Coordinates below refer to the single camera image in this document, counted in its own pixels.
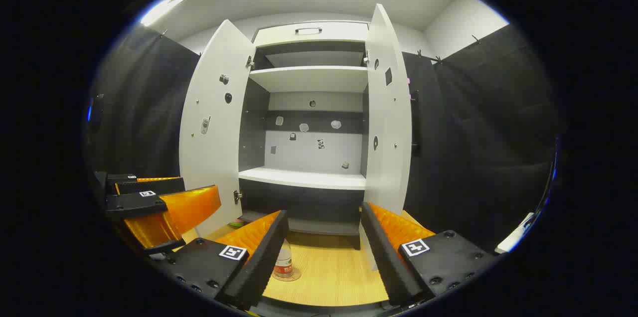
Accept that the clear water bottle red label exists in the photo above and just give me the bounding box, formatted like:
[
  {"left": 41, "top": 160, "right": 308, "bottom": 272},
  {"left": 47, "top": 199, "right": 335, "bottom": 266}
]
[{"left": 273, "top": 238, "right": 295, "bottom": 279}]

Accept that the white open cabinet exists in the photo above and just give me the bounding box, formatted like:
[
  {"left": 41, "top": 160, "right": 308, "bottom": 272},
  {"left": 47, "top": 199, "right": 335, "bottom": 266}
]
[{"left": 238, "top": 20, "right": 370, "bottom": 251}]

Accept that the white upper cabinet flap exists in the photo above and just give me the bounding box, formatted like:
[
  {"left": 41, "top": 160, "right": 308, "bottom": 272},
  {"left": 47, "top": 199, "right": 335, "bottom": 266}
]
[{"left": 253, "top": 21, "right": 370, "bottom": 48}]

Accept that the white cabinet door with hinges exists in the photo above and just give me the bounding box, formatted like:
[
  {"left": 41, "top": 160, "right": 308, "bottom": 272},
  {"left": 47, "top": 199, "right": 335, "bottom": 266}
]
[{"left": 178, "top": 19, "right": 257, "bottom": 238}]

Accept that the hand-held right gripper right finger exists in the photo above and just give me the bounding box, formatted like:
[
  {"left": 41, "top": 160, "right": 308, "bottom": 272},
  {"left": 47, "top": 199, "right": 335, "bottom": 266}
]
[{"left": 360, "top": 201, "right": 501, "bottom": 308}]

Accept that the round wooden coaster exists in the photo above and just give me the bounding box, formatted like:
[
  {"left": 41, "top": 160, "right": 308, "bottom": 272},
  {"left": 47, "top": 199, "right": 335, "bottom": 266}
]
[{"left": 273, "top": 268, "right": 302, "bottom": 283}]

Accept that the white side desk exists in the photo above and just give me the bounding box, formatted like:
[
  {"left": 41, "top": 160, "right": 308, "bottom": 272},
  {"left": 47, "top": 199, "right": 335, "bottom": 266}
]
[{"left": 494, "top": 212, "right": 535, "bottom": 254}]

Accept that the black backdrop cloth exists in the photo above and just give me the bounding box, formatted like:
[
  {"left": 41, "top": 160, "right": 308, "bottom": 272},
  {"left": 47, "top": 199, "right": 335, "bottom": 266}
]
[
  {"left": 89, "top": 25, "right": 201, "bottom": 179},
  {"left": 401, "top": 23, "right": 563, "bottom": 254}
]

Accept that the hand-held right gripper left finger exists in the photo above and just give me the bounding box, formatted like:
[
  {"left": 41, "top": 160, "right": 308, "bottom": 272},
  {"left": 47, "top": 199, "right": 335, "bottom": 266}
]
[{"left": 150, "top": 210, "right": 290, "bottom": 312}]

